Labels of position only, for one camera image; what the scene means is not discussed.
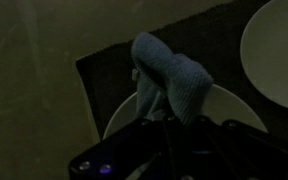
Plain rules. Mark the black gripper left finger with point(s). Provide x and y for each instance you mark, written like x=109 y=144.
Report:
x=117 y=156

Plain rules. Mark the black placemat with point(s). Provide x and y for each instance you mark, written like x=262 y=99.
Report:
x=212 y=38

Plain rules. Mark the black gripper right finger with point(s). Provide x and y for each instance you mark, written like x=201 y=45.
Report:
x=234 y=150

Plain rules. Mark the small white plate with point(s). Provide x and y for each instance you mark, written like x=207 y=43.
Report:
x=264 y=51

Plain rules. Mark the large white plate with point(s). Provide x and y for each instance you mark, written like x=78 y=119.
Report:
x=220 y=105

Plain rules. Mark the blue towel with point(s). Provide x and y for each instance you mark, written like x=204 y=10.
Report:
x=163 y=75

